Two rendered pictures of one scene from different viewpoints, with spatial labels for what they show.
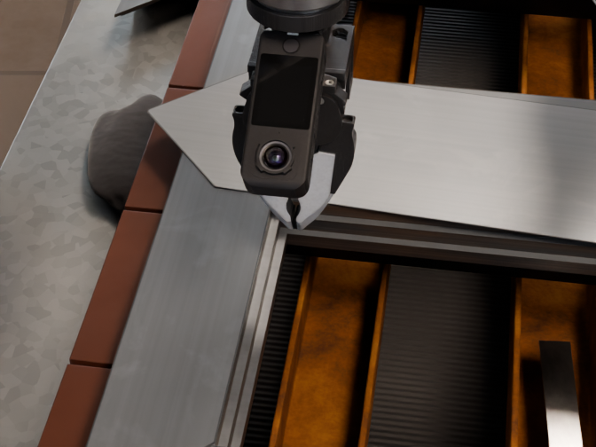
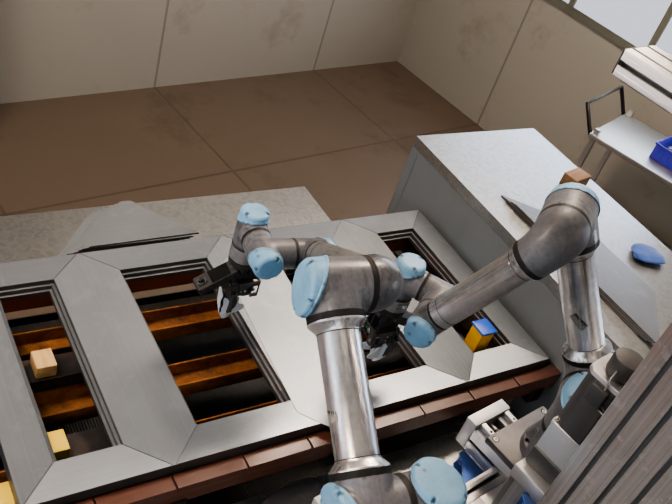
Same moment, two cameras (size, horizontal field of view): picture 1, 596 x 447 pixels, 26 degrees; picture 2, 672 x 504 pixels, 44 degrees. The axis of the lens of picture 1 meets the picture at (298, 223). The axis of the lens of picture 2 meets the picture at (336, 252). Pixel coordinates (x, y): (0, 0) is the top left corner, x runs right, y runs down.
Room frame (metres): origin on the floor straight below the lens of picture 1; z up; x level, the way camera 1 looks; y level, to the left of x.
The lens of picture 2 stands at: (2.13, 0.90, 2.43)
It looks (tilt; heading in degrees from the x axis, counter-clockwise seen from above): 37 degrees down; 219
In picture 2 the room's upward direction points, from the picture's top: 20 degrees clockwise
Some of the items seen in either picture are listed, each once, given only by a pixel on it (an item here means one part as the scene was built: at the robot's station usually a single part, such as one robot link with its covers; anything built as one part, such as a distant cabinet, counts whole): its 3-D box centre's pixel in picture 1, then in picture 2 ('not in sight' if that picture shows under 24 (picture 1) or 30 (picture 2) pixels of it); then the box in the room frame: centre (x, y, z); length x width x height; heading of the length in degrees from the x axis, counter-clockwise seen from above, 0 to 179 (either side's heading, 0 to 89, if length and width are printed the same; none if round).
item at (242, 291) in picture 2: not in sight; (240, 274); (1.02, -0.29, 1.05); 0.09 x 0.08 x 0.12; 172
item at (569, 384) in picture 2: not in sight; (581, 407); (0.64, 0.50, 1.20); 0.13 x 0.12 x 0.14; 27
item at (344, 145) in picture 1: (323, 143); not in sight; (0.73, -0.02, 0.99); 0.05 x 0.02 x 0.09; 82
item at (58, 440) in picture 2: not in sight; (55, 446); (1.55, -0.17, 0.79); 0.06 x 0.05 x 0.04; 82
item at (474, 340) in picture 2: not in sight; (471, 351); (0.30, 0.04, 0.78); 0.05 x 0.05 x 0.19; 82
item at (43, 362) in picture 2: not in sight; (43, 363); (1.48, -0.41, 0.79); 0.06 x 0.05 x 0.04; 82
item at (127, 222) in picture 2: not in sight; (120, 226); (1.04, -0.86, 0.77); 0.45 x 0.20 x 0.04; 172
